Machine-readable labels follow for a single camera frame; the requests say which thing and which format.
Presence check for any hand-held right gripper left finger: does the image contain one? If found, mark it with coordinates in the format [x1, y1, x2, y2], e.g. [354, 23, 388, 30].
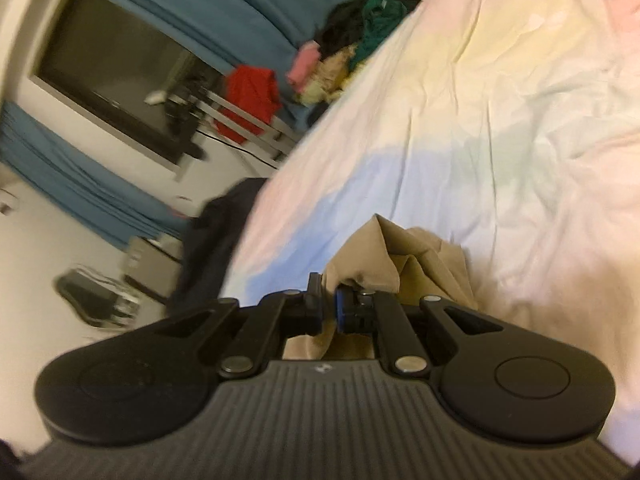
[150, 272, 325, 378]

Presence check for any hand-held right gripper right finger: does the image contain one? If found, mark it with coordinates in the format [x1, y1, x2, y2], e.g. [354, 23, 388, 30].
[335, 285, 505, 377]

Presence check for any beige t-shirt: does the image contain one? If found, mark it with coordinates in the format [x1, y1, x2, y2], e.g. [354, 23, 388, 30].
[282, 214, 476, 361]

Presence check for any dark navy jacket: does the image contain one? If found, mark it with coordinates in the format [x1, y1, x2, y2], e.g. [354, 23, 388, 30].
[167, 177, 268, 311]

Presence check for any blue cloth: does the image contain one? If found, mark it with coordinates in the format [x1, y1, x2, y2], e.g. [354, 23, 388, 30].
[282, 102, 326, 131]

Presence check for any silver stand with hanger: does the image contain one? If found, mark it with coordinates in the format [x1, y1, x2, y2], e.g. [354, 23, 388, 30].
[145, 82, 298, 166]

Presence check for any wavy framed mirror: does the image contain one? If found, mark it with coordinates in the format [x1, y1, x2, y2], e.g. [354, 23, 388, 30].
[54, 264, 142, 331]

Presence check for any red cloth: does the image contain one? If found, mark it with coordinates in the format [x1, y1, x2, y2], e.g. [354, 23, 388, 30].
[217, 65, 283, 146]

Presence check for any white bed sheet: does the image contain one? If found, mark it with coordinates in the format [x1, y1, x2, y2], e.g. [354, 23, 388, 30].
[220, 0, 640, 453]

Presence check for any yellow floral cloth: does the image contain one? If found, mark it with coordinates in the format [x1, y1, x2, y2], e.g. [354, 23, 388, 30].
[295, 45, 361, 106]

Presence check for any pink cloth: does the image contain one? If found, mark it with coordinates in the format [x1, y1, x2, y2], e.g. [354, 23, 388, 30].
[286, 42, 322, 93]

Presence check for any narrow blue curtain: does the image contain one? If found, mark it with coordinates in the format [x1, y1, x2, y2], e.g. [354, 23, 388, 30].
[0, 100, 191, 251]

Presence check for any green cloth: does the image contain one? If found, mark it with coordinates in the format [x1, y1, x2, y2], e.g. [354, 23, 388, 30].
[347, 0, 408, 73]

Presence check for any dark framed window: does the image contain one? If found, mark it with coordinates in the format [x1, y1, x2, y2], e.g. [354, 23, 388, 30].
[30, 0, 226, 166]

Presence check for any wide blue curtain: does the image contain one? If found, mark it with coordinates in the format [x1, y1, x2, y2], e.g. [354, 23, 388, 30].
[52, 0, 388, 76]

